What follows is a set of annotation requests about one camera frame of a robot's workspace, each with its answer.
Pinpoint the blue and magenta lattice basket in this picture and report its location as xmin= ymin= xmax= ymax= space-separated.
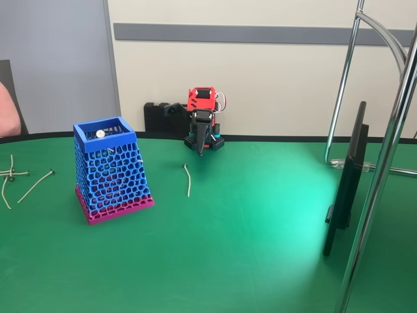
xmin=73 ymin=116 xmax=156 ymax=226

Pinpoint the black ribbed box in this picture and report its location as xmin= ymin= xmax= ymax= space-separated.
xmin=144 ymin=102 xmax=192 ymax=134

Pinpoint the green table cloth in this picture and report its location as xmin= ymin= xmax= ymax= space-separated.
xmin=0 ymin=132 xmax=417 ymax=313

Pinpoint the clear plastic clip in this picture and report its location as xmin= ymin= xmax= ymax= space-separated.
xmin=330 ymin=158 xmax=375 ymax=173

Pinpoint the black LED light panel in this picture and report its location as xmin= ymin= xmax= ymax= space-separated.
xmin=322 ymin=100 xmax=371 ymax=258

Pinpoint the thick chrome pole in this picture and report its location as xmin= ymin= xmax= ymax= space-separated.
xmin=334 ymin=38 xmax=417 ymax=313

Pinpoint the person's arm in pink sleeve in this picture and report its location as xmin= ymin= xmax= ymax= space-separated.
xmin=0 ymin=81 xmax=22 ymax=138

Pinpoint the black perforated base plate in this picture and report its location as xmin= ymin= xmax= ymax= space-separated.
xmin=184 ymin=132 xmax=226 ymax=151

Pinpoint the grey wall rail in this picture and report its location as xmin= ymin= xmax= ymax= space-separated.
xmin=113 ymin=22 xmax=417 ymax=46

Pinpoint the chrome tube stand frame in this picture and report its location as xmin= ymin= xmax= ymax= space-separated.
xmin=324 ymin=0 xmax=417 ymax=179

